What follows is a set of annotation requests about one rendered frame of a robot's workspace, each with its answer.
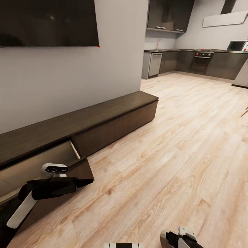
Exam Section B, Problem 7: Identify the pillar candle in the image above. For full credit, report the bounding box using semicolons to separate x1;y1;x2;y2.
160;229;178;248

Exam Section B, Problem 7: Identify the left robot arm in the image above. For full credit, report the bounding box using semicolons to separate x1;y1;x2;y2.
0;163;94;248

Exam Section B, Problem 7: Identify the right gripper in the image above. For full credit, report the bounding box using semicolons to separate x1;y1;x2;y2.
166;231;181;248

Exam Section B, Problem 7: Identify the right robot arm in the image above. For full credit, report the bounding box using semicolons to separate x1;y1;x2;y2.
166;225;203;248

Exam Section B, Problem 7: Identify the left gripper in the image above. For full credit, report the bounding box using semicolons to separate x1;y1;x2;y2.
40;177;94;199

